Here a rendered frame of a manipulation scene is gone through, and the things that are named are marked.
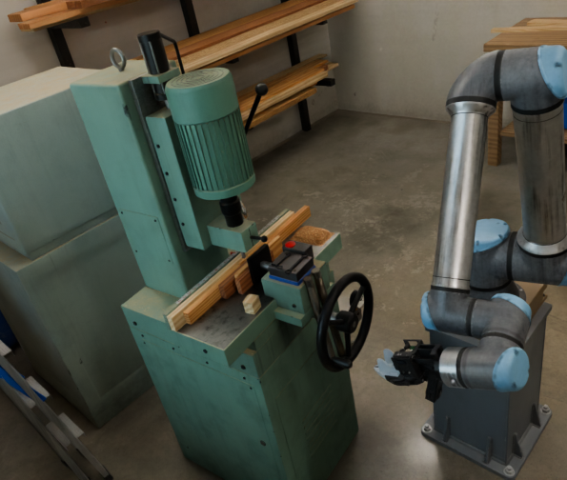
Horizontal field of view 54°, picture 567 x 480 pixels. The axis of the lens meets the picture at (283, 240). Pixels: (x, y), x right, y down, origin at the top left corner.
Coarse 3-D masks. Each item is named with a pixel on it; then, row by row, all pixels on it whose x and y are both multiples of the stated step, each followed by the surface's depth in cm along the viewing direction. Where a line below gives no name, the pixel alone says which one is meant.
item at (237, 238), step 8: (208, 224) 165; (216, 224) 164; (224, 224) 163; (248, 224) 161; (216, 232) 164; (224, 232) 162; (232, 232) 160; (240, 232) 158; (248, 232) 160; (256, 232) 163; (216, 240) 166; (224, 240) 164; (232, 240) 161; (240, 240) 159; (248, 240) 160; (256, 240) 164; (232, 248) 163; (240, 248) 161; (248, 248) 161
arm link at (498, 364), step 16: (496, 336) 118; (464, 352) 120; (480, 352) 117; (496, 352) 115; (512, 352) 113; (464, 368) 118; (480, 368) 115; (496, 368) 113; (512, 368) 112; (528, 368) 116; (464, 384) 119; (480, 384) 116; (496, 384) 114; (512, 384) 112
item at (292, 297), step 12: (324, 264) 157; (264, 276) 156; (312, 276) 152; (324, 276) 158; (264, 288) 157; (276, 288) 154; (288, 288) 151; (300, 288) 149; (276, 300) 157; (288, 300) 154; (300, 300) 150; (300, 312) 153
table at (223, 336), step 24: (288, 240) 182; (336, 240) 179; (216, 312) 156; (240, 312) 154; (264, 312) 153; (288, 312) 155; (312, 312) 156; (192, 336) 149; (216, 336) 147; (240, 336) 146; (216, 360) 147
